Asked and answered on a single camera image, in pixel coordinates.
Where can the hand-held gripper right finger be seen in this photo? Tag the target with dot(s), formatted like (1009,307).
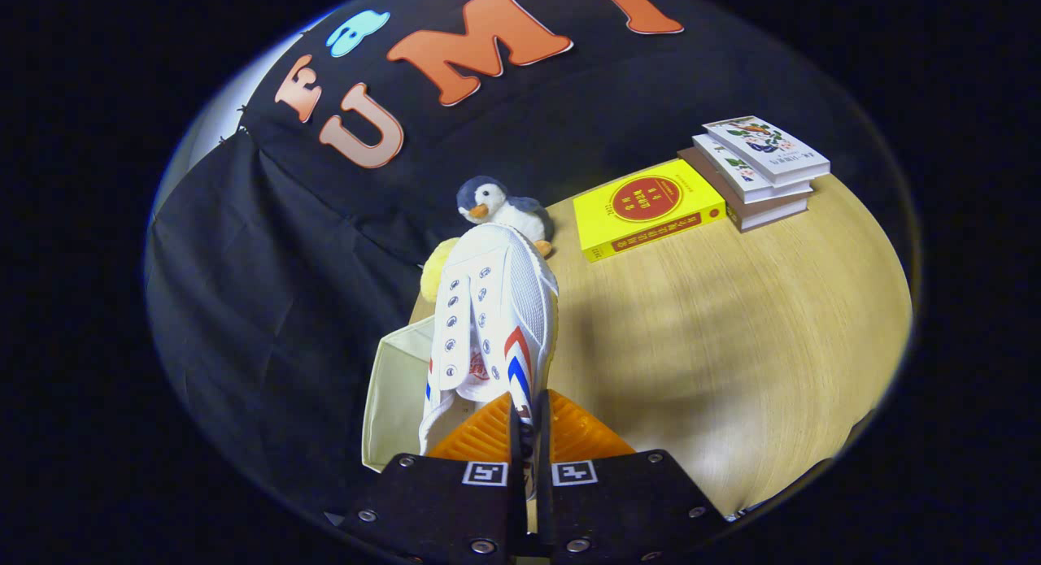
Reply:
(545,508)

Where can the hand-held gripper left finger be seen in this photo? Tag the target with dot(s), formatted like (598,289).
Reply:
(519,508)

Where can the cream fabric storage box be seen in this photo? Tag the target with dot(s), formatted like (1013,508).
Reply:
(398,394)

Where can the white canvas shoe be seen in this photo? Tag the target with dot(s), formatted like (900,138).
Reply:
(504,305)

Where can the yellow fluffy plush ball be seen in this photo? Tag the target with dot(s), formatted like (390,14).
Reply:
(435,272)

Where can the penguin plush toy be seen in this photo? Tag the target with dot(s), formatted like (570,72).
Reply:
(504,207)

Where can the yellow book with red circle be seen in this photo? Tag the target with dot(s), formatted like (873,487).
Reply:
(642,207)

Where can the brown book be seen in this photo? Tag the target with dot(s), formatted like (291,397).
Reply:
(764,213)

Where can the white book with small picture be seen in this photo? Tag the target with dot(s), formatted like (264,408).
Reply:
(736,175)

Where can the white book with floral cover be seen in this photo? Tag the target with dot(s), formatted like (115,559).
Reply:
(764,146)

